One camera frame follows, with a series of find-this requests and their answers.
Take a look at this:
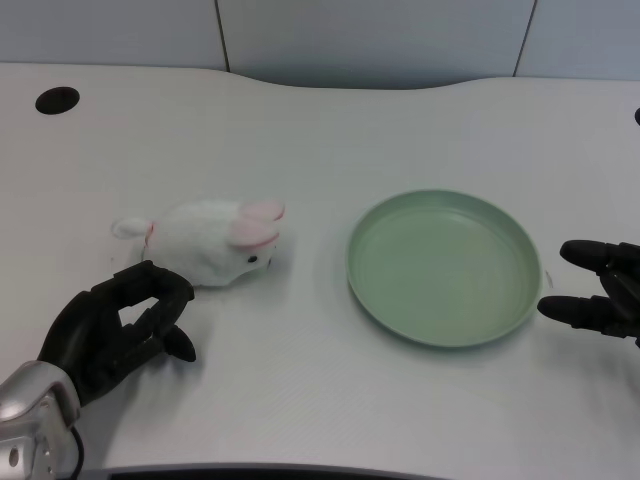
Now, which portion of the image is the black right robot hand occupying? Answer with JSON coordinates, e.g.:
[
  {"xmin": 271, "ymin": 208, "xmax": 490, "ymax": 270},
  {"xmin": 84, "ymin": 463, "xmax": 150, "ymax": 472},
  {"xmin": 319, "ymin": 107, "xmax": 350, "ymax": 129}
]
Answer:
[{"xmin": 537, "ymin": 239, "xmax": 640, "ymax": 350}]

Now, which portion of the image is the white plush rabbit doll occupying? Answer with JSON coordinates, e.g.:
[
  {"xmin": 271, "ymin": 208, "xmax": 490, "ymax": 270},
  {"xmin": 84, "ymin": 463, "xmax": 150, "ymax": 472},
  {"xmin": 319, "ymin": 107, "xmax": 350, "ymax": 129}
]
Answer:
[{"xmin": 110, "ymin": 198, "xmax": 287, "ymax": 288}]

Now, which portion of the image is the green round plate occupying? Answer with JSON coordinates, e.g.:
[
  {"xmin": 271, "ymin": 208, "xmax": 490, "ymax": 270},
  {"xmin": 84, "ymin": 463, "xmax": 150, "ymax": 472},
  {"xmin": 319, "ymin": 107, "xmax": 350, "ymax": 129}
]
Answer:
[{"xmin": 346, "ymin": 187, "xmax": 543, "ymax": 349}]

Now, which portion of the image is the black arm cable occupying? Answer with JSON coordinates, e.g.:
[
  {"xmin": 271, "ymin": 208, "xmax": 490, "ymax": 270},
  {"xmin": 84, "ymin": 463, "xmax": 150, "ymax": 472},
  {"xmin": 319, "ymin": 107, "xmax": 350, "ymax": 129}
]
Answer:
[{"xmin": 69, "ymin": 424, "xmax": 86, "ymax": 474}]

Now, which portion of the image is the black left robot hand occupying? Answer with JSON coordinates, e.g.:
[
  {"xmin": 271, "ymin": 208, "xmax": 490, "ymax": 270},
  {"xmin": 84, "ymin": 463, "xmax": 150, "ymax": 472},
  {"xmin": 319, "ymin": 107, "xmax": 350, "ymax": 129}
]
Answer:
[{"xmin": 37, "ymin": 260, "xmax": 198, "ymax": 408}]

